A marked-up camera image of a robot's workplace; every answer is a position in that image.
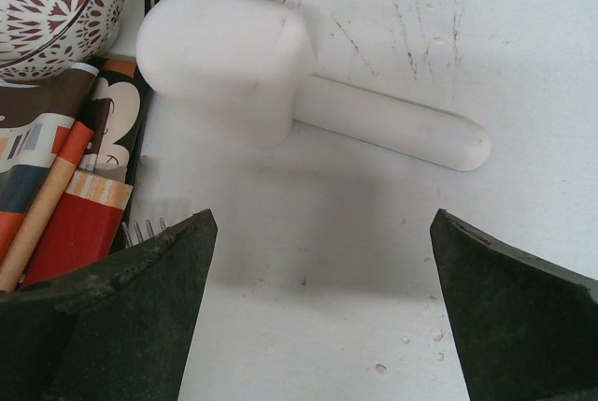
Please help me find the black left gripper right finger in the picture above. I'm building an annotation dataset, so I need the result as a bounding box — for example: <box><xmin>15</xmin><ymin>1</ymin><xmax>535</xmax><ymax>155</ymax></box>
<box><xmin>430</xmin><ymin>209</ymin><xmax>597</xmax><ymax>400</ymax></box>

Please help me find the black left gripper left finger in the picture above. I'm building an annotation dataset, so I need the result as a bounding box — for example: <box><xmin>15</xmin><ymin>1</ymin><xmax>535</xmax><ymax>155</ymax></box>
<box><xmin>1</xmin><ymin>209</ymin><xmax>218</xmax><ymax>400</ymax></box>

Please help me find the white strainer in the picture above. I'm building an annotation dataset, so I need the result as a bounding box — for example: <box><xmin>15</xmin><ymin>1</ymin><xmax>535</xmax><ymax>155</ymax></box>
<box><xmin>1</xmin><ymin>0</ymin><xmax>125</xmax><ymax>81</ymax></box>

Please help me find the striped red cloth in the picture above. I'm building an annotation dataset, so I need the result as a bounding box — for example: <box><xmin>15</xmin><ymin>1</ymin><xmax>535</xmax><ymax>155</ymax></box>
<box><xmin>1</xmin><ymin>60</ymin><xmax>149</xmax><ymax>293</ymax></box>

